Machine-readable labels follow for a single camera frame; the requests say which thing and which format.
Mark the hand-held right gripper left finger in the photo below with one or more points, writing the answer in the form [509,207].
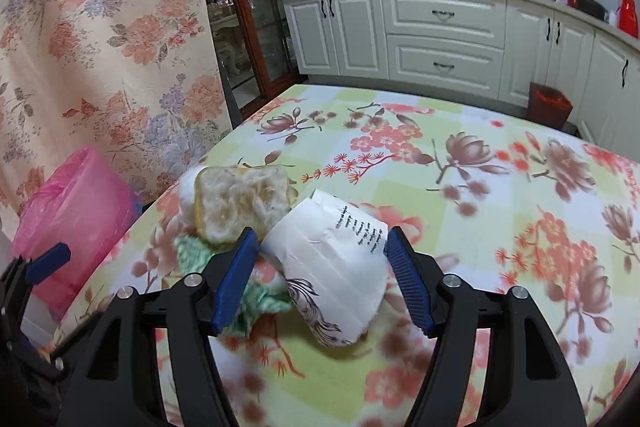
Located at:
[235,277]

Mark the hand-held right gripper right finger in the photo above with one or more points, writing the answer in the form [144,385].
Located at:
[407,277]

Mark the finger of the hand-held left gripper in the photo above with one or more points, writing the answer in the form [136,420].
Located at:
[45,363]
[50,259]

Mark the pink lined waste bin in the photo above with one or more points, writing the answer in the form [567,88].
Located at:
[75,207]

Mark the crushed black print paper cup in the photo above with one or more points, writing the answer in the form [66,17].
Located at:
[330,277]

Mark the large yellow fruit peel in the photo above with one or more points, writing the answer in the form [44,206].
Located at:
[240,197]

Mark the floral tablecloth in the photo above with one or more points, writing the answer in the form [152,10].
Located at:
[450,207]

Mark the red lined floor bin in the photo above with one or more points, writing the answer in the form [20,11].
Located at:
[550,104]

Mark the floral curtain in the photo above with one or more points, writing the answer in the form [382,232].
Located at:
[100,32]

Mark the ornate white chair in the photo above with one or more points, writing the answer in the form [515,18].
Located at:
[222,32]

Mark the white kitchen base cabinets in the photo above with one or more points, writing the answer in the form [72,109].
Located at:
[440,27]

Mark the red black casserole pot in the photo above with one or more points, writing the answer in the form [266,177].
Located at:
[586,6]

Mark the red thermos jug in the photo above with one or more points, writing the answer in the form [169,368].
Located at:
[629,17]

